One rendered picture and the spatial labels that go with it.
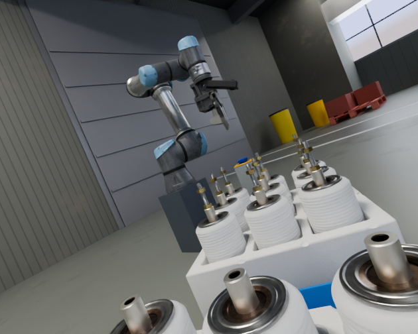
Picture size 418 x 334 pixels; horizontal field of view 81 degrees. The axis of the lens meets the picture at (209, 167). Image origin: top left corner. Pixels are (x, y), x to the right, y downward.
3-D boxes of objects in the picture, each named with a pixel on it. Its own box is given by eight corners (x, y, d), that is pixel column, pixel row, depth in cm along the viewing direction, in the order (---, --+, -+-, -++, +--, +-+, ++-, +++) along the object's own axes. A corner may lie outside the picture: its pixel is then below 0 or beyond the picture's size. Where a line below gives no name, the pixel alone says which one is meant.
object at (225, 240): (230, 283, 62) (202, 218, 61) (267, 276, 58) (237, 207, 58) (220, 311, 53) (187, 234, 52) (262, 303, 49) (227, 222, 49)
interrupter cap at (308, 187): (344, 174, 49) (343, 171, 49) (340, 187, 42) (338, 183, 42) (306, 183, 53) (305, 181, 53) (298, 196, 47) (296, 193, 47)
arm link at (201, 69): (209, 65, 94) (203, 59, 86) (213, 76, 94) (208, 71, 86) (192, 74, 96) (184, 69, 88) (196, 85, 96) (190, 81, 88)
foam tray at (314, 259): (219, 354, 51) (184, 276, 50) (243, 258, 88) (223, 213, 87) (437, 321, 39) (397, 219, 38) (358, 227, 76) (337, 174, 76)
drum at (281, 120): (285, 141, 583) (274, 114, 580) (302, 135, 551) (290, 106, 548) (277, 146, 551) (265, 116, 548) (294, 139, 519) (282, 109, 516)
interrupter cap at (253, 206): (288, 194, 51) (286, 191, 51) (270, 210, 46) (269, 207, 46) (259, 199, 57) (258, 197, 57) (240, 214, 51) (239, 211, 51)
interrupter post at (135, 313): (126, 340, 25) (113, 311, 24) (139, 323, 27) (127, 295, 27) (145, 337, 24) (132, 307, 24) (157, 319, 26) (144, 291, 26)
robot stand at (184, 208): (182, 252, 121) (157, 197, 120) (205, 234, 134) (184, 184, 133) (205, 252, 108) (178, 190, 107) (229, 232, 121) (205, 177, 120)
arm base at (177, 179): (161, 195, 120) (153, 177, 120) (183, 184, 131) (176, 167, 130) (179, 189, 109) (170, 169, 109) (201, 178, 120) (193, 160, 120)
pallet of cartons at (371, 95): (343, 116, 582) (336, 99, 580) (387, 100, 523) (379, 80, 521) (330, 125, 488) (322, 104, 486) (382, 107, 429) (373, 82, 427)
